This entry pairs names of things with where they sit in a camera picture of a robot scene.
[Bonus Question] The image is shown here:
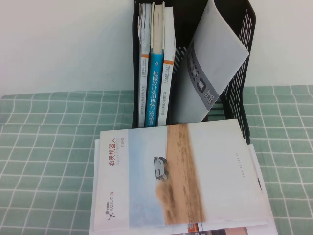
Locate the blue spine book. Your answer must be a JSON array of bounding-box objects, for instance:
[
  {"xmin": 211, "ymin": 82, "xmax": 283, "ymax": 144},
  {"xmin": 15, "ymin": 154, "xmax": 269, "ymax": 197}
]
[{"xmin": 144, "ymin": 2, "xmax": 165, "ymax": 128}]

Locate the black mesh book holder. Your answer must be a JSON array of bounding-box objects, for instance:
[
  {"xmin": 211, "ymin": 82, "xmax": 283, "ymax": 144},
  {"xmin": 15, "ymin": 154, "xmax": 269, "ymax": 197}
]
[{"xmin": 132, "ymin": 0, "xmax": 257, "ymax": 145}]

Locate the white paper brochure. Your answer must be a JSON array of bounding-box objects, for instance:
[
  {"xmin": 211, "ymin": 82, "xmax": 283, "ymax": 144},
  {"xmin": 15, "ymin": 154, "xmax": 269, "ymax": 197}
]
[{"xmin": 89, "ymin": 139, "xmax": 279, "ymax": 235}]

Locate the green checked tablecloth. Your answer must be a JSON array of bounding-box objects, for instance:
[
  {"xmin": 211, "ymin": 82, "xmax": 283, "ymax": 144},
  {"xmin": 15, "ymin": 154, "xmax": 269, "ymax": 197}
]
[{"xmin": 0, "ymin": 85, "xmax": 313, "ymax": 235}]

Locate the brochure with orange print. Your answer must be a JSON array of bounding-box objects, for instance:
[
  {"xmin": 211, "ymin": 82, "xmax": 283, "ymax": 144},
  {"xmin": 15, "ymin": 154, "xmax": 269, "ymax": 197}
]
[{"xmin": 171, "ymin": 222, "xmax": 250, "ymax": 235}]

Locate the AgileX robot brochure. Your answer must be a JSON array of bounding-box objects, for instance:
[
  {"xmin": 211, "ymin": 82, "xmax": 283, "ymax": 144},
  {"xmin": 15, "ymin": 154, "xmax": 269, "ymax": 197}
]
[
  {"xmin": 174, "ymin": 0, "xmax": 250, "ymax": 124},
  {"xmin": 89, "ymin": 119, "xmax": 269, "ymax": 233}
]

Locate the thin white book orange band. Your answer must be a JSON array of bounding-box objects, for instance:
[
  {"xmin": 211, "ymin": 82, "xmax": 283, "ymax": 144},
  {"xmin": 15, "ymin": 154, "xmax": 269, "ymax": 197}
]
[{"xmin": 137, "ymin": 2, "xmax": 152, "ymax": 128}]

